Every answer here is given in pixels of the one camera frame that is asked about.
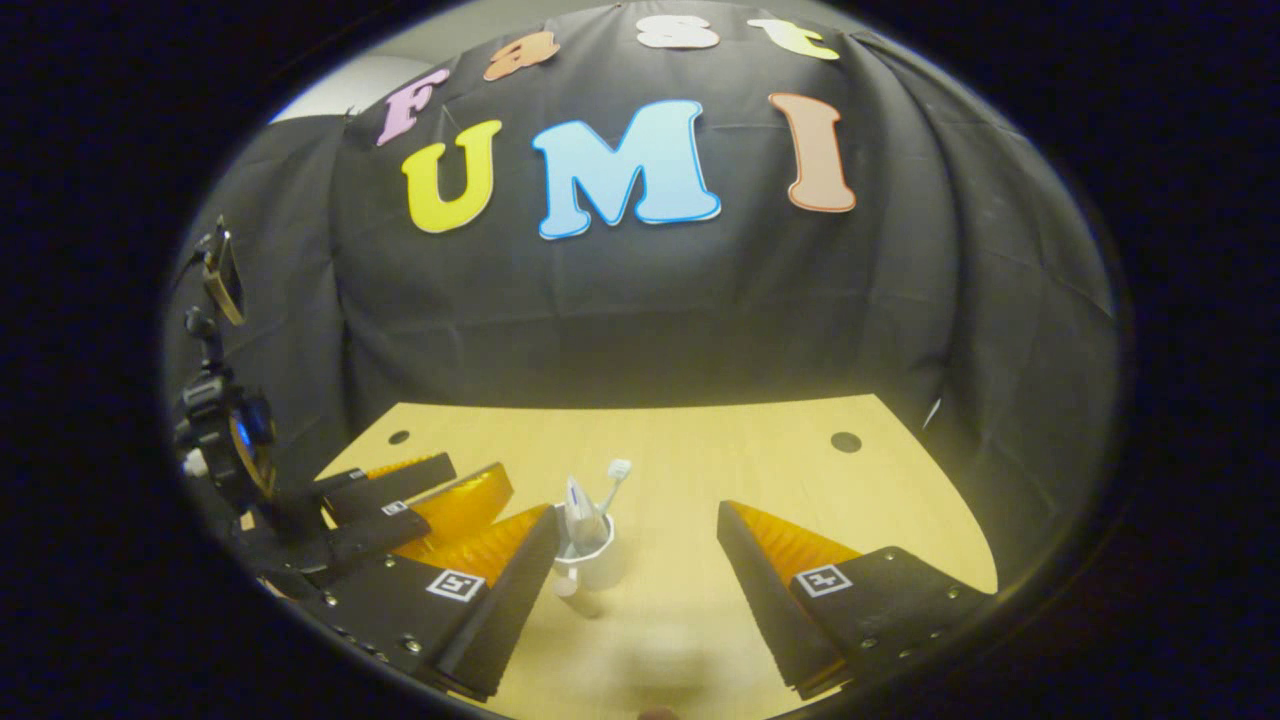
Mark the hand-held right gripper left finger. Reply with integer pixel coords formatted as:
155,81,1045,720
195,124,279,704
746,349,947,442
300,505,562,703

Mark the light wooden desktop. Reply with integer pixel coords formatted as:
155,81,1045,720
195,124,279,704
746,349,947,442
240,393,1001,720

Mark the white toothpaste tube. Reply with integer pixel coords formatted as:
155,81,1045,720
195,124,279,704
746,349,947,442
563,476,607,553

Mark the white toothbrush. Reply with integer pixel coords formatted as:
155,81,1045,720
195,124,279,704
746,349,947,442
598,458,633,516

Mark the white cup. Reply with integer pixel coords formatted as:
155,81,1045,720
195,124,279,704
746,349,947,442
553,508,617,593

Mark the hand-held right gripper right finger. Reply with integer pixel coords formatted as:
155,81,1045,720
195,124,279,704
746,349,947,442
717,500,998,701

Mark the black backdrop cloth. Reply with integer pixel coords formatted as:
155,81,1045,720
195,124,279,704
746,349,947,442
165,0,1119,591

